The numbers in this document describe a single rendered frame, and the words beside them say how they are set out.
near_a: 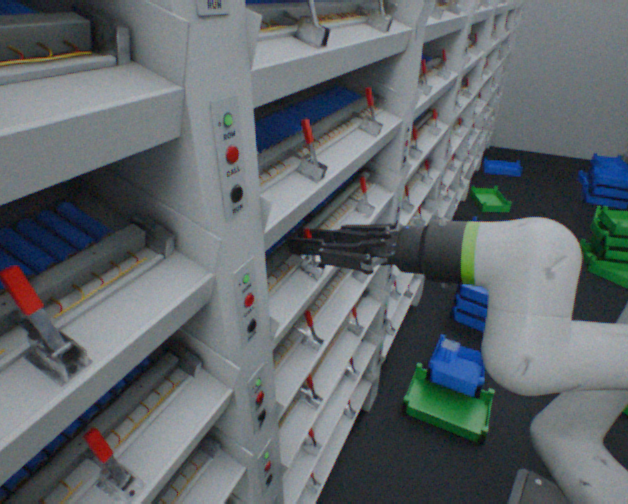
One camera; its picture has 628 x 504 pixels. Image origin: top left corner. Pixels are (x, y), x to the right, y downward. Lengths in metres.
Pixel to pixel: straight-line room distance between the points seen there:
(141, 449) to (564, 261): 0.55
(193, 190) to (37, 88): 0.15
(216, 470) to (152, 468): 0.21
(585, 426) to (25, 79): 1.09
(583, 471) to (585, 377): 0.47
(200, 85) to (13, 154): 0.16
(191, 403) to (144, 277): 0.19
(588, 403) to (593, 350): 0.45
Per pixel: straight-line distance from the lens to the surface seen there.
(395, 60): 1.02
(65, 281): 0.41
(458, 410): 1.77
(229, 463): 0.73
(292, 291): 0.70
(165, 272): 0.44
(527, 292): 0.57
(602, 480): 1.08
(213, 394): 0.57
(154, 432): 0.55
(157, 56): 0.38
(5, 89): 0.34
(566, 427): 1.12
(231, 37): 0.42
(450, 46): 1.70
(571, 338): 0.62
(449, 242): 0.59
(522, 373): 0.59
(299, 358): 0.84
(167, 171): 0.42
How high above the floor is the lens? 1.37
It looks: 33 degrees down
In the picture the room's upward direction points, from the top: straight up
